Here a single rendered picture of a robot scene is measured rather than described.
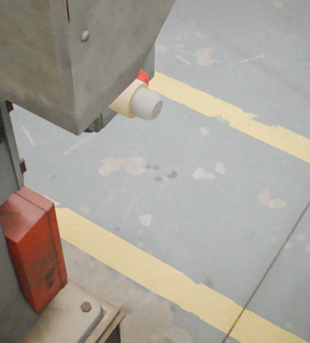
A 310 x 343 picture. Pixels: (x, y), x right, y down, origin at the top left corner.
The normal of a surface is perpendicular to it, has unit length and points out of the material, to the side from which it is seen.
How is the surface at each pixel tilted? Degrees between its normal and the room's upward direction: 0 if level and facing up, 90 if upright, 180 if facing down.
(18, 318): 72
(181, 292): 0
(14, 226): 0
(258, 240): 0
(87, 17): 90
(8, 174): 90
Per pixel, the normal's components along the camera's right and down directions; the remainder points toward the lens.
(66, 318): 0.36, -0.41
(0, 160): 0.84, 0.43
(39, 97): -0.54, 0.64
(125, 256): 0.01, -0.65
